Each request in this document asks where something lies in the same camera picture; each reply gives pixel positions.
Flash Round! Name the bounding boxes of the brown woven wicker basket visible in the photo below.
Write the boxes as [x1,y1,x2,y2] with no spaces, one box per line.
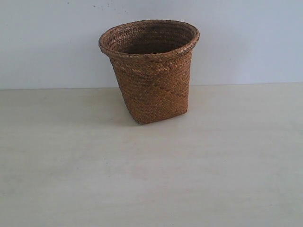
[98,19,200,124]

